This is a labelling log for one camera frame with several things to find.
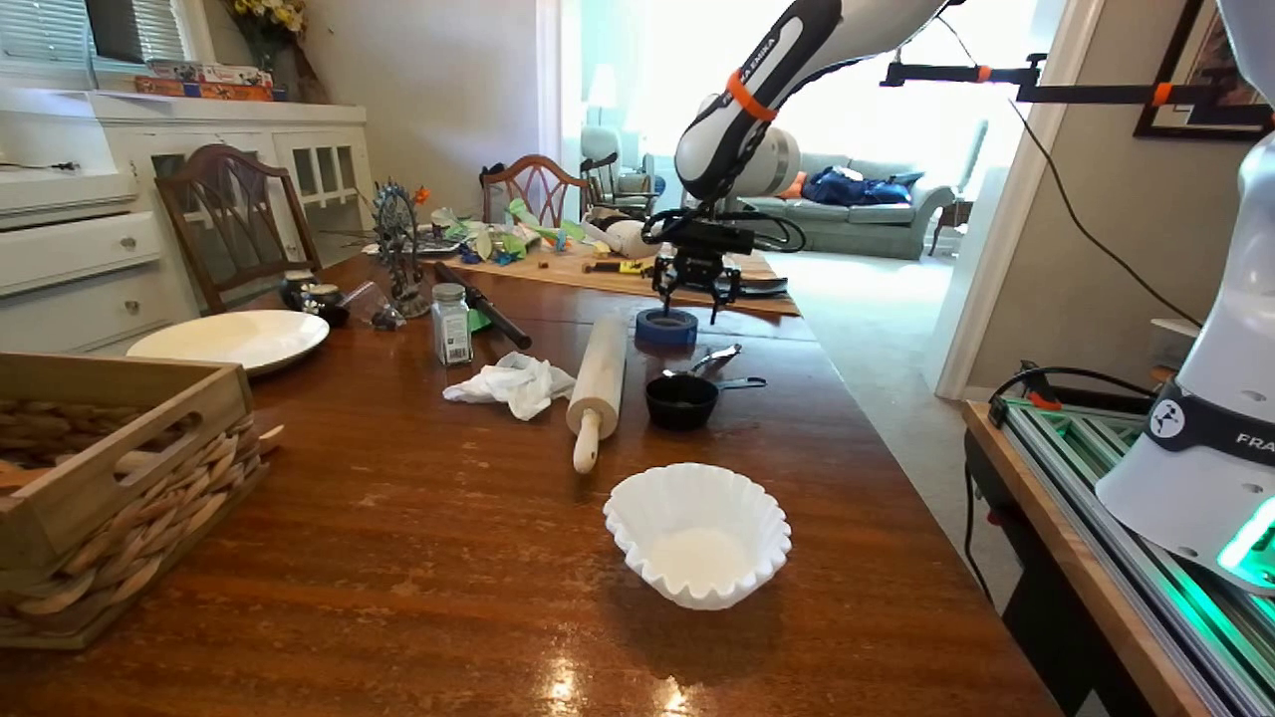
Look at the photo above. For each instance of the white drawer dresser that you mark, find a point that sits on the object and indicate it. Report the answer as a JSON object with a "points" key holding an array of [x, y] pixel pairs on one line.
{"points": [[66, 253]]}

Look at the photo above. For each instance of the green clutter pile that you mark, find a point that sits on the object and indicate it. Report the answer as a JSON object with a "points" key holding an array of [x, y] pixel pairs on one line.
{"points": [[512, 239]]}

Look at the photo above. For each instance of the orange items on cabinet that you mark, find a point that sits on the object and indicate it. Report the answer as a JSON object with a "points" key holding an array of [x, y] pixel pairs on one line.
{"points": [[199, 86]]}

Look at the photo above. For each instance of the grey green sofa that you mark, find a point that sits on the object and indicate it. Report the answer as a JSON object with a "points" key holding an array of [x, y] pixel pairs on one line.
{"points": [[863, 223]]}

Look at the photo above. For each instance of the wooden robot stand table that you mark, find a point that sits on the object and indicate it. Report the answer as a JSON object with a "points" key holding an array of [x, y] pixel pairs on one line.
{"points": [[1062, 532]]}

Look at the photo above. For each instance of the small glass spice jar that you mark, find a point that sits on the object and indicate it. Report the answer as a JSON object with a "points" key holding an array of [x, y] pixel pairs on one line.
{"points": [[450, 326]]}

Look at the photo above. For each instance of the dark framed wall picture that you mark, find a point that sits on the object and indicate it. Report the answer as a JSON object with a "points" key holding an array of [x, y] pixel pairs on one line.
{"points": [[1215, 63]]}

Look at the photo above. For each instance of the white ceramic bowl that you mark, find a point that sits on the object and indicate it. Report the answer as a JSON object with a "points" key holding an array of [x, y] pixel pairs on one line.
{"points": [[629, 236]]}

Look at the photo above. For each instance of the wooden rolling pin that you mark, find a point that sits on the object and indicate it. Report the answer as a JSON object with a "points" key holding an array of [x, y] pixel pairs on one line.
{"points": [[599, 378]]}

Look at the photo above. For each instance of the blue clothing pile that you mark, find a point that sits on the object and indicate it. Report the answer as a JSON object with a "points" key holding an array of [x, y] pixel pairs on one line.
{"points": [[859, 185]]}

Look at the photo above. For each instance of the small black object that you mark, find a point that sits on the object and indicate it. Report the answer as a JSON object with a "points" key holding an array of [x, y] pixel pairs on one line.
{"points": [[313, 294]]}

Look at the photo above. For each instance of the woven wicker basket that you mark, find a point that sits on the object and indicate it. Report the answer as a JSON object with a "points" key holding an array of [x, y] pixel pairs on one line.
{"points": [[103, 484]]}

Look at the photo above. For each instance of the white glass door cabinet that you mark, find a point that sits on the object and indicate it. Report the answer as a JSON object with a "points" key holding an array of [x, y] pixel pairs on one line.
{"points": [[265, 144]]}

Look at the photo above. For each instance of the vase with yellow flowers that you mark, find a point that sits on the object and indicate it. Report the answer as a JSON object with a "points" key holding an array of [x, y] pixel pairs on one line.
{"points": [[273, 39]]}

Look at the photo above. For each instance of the dark carved wooden chair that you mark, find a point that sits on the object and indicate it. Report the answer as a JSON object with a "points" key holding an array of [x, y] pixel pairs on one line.
{"points": [[223, 223]]}

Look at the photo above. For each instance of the grey metal figurine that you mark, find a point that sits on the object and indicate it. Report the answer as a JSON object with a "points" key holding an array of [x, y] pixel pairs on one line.
{"points": [[396, 245]]}

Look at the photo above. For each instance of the reddish wooden chair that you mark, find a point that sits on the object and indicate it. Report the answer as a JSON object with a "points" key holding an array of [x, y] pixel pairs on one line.
{"points": [[538, 185]]}

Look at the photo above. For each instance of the crumpled white napkin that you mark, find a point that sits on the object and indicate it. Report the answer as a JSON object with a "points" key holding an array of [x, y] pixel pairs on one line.
{"points": [[512, 382]]}

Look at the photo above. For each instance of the black measuring cup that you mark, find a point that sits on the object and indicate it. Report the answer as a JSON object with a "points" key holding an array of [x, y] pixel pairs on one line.
{"points": [[680, 403]]}

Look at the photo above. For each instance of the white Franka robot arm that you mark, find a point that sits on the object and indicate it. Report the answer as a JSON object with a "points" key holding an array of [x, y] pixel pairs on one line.
{"points": [[742, 120]]}

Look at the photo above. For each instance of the grey armchair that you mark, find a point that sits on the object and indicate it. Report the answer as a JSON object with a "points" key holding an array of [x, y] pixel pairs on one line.
{"points": [[612, 163]]}

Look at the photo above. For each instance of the white dinner plate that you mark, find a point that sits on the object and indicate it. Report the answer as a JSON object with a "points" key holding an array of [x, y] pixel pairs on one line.
{"points": [[231, 334]]}

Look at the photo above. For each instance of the black camera boom bar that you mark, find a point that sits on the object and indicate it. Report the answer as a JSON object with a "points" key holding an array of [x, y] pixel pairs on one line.
{"points": [[1078, 91]]}

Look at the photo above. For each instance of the silver metal spoon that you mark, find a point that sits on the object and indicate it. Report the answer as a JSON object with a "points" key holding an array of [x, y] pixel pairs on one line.
{"points": [[716, 361]]}

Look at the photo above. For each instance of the green plastic object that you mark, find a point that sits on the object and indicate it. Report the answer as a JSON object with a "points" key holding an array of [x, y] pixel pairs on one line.
{"points": [[479, 320]]}

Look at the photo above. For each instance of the blue masking tape roll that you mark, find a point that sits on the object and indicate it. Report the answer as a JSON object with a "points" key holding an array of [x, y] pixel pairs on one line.
{"points": [[661, 334]]}

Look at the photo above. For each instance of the white paper coffee filter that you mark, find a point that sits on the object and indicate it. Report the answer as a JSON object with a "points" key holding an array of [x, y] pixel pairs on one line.
{"points": [[697, 539]]}

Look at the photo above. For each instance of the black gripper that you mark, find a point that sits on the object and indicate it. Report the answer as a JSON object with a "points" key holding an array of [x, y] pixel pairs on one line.
{"points": [[704, 247]]}

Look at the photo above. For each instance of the orange cushion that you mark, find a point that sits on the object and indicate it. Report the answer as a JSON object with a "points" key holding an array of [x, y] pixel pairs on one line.
{"points": [[793, 187]]}

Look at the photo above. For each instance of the long wooden cutting board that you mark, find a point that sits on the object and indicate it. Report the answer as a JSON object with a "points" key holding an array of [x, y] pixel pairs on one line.
{"points": [[572, 270]]}

